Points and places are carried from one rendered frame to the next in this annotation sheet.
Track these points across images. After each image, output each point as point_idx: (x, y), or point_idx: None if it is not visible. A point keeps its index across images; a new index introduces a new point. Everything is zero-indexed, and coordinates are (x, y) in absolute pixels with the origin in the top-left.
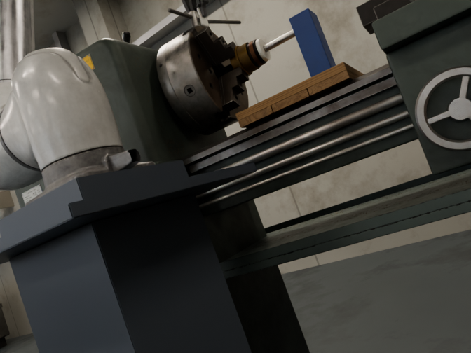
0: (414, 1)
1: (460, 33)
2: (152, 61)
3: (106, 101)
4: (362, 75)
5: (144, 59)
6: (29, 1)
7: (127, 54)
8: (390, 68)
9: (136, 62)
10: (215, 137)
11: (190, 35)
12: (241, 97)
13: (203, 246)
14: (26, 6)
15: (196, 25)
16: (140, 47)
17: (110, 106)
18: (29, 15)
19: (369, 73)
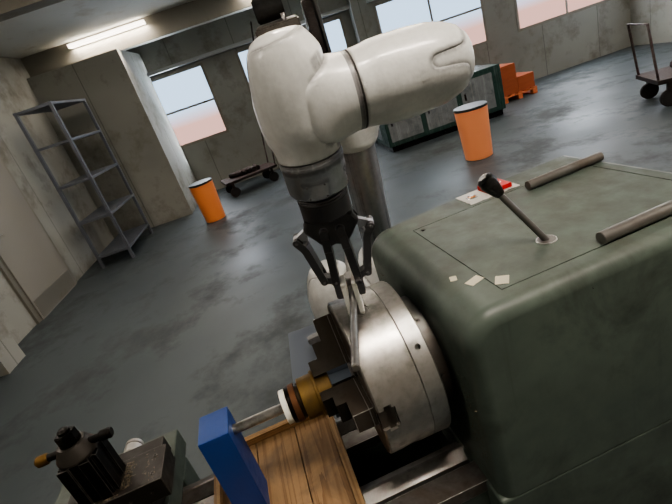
0: (146, 442)
1: None
2: (393, 285)
3: (314, 310)
4: (211, 477)
5: (387, 278)
6: (352, 193)
7: (376, 266)
8: (191, 465)
9: (382, 277)
10: (466, 436)
11: (327, 309)
12: (379, 430)
13: None
14: (351, 198)
15: (329, 304)
16: (388, 262)
17: (316, 313)
18: (354, 205)
19: (205, 479)
